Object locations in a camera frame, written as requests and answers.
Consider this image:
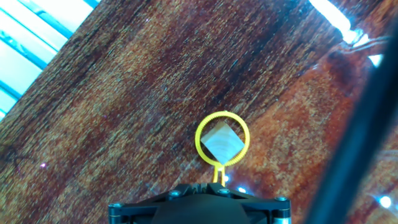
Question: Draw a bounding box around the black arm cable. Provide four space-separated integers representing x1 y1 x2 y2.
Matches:
306 27 398 224

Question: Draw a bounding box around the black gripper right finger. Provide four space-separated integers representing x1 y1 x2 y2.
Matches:
206 183 292 224

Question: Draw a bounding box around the small wooden cube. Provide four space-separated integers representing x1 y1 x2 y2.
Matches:
200 120 246 166

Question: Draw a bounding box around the glossy wood-grain mat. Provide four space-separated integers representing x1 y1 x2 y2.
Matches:
0 0 398 224

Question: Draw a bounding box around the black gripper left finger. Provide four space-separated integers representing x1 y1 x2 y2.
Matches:
108 183 205 224

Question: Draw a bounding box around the yellow bubble ring wand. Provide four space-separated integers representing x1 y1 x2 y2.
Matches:
195 110 251 184

